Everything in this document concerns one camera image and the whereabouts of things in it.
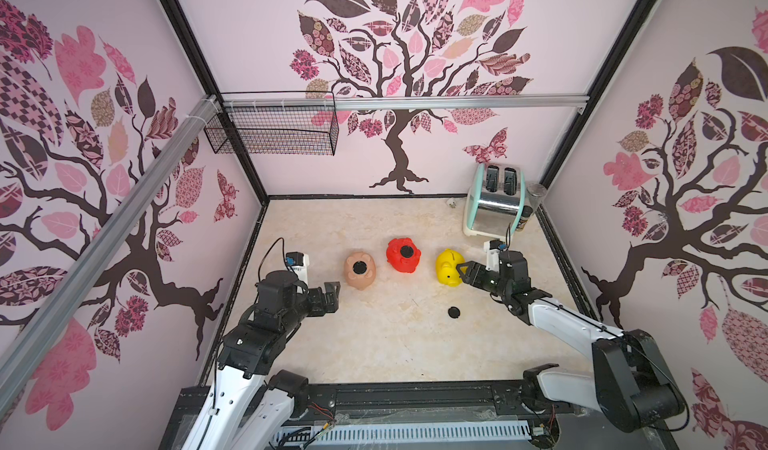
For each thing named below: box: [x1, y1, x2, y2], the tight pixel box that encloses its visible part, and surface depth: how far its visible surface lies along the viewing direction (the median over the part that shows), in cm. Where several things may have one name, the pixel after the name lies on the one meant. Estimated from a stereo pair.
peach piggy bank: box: [344, 251, 377, 290], surface depth 92 cm
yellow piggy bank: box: [436, 248, 468, 287], surface depth 91 cm
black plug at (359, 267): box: [352, 260, 368, 274], surface depth 91 cm
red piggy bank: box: [386, 237, 422, 273], surface depth 94 cm
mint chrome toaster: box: [462, 162, 526, 240], surface depth 100 cm
